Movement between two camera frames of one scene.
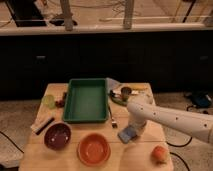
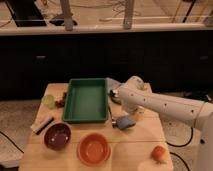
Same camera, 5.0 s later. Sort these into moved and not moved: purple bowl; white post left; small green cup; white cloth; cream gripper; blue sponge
Moved: blue sponge; cream gripper
Not moved: purple bowl; white cloth; white post left; small green cup
